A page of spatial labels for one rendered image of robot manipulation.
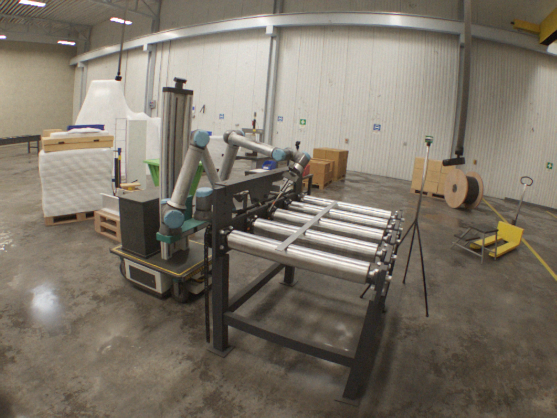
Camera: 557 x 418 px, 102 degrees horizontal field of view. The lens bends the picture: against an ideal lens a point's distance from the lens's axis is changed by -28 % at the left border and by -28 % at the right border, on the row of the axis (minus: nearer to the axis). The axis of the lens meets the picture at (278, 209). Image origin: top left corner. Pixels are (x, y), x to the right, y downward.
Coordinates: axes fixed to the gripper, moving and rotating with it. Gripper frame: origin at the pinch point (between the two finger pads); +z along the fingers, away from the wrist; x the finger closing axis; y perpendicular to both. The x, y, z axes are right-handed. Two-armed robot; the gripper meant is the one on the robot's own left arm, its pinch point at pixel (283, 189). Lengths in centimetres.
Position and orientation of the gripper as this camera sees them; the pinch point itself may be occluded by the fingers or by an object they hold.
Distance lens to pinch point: 232.9
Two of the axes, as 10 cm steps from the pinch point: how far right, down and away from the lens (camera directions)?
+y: 2.9, 4.2, 8.6
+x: -7.9, -4.1, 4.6
